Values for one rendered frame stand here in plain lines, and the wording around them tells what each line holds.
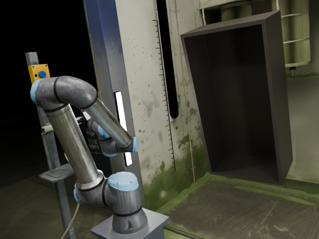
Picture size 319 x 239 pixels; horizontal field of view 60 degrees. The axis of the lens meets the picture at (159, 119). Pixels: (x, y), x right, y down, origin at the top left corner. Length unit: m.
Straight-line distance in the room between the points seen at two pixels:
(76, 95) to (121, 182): 0.50
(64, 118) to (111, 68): 1.04
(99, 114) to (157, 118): 1.39
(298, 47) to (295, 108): 0.67
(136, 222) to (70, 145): 0.52
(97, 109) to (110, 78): 0.98
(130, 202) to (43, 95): 0.67
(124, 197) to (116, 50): 1.27
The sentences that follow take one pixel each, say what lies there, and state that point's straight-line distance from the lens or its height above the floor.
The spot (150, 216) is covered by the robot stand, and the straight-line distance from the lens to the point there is 1.63.
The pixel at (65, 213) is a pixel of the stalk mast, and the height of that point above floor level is 0.42.
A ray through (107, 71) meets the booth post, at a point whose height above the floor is 1.44.
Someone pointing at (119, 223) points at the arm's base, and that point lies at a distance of 1.53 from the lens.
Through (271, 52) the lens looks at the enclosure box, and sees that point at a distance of 1.93.
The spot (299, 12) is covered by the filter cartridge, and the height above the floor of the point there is 1.75.
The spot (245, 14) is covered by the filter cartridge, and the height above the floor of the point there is 1.84.
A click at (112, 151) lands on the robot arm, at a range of 1.68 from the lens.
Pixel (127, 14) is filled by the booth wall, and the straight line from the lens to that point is 2.47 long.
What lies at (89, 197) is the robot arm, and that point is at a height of 0.83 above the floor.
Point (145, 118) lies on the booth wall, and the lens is 2.52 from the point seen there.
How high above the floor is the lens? 1.47
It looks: 12 degrees down
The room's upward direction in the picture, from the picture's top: 7 degrees counter-clockwise
